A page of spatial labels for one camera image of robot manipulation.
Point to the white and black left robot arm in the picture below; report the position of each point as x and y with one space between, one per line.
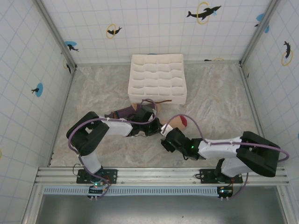
88 134

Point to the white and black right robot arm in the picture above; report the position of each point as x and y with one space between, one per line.
257 154

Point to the shark on blue oval sticker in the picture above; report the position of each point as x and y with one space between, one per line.
71 46

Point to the white fabric divider box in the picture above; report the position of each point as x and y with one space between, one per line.
156 77

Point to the red and tan striped sock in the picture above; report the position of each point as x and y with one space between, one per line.
178 122

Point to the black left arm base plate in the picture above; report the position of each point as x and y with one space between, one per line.
109 176

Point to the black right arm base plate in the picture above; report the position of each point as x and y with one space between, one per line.
206 176

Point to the aluminium frame floor bar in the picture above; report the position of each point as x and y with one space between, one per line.
255 116
105 63
61 116

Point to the aluminium mounting rail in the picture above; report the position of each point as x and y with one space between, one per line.
158 173

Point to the purple and tan sock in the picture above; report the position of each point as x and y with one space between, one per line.
121 112

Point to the small fish blue circle sticker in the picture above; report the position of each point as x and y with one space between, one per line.
38 89

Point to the aluminium frame post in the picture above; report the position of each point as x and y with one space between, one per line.
57 35
258 31

